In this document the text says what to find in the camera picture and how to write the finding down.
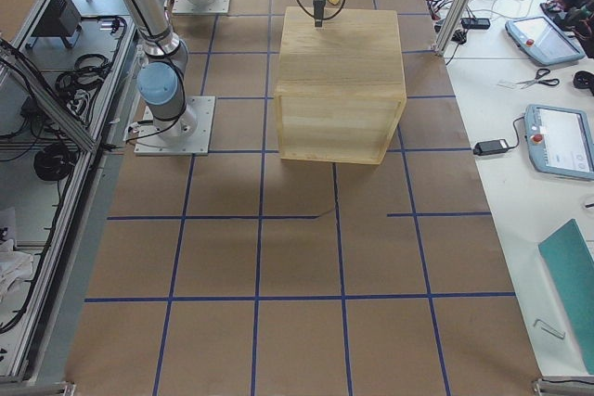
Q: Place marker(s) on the wooden drawer cabinet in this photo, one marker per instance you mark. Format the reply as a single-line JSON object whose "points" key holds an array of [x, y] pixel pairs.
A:
{"points": [[341, 88]]}

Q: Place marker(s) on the small black device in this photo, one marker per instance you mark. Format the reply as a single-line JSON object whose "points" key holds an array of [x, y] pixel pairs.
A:
{"points": [[475, 23]]}

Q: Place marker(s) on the far teach pendant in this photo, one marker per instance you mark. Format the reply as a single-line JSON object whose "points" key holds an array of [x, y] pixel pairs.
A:
{"points": [[543, 41]]}

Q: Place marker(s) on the teach pendant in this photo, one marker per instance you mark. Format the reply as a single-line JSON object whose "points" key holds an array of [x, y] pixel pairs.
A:
{"points": [[559, 141], [543, 41]]}

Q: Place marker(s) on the black power adapter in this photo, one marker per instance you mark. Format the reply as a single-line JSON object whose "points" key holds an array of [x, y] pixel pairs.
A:
{"points": [[490, 147]]}

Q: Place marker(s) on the black control box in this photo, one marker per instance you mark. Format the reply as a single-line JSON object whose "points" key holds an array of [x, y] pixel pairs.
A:
{"points": [[61, 19]]}

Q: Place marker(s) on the near teach pendant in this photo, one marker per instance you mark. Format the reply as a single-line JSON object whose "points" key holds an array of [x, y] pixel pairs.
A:
{"points": [[559, 141]]}

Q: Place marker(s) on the teal folder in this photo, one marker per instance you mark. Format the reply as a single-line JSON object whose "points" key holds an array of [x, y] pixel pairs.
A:
{"points": [[570, 266]]}

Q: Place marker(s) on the metal allen key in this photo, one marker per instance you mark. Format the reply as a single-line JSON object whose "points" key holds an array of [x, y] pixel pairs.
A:
{"points": [[543, 325]]}

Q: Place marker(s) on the black handled scissors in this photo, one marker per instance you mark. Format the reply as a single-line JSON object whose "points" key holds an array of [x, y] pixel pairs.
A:
{"points": [[540, 78]]}

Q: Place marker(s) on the aluminium frame rail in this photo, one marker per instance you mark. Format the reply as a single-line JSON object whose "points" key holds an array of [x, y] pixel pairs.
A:
{"points": [[46, 97]]}

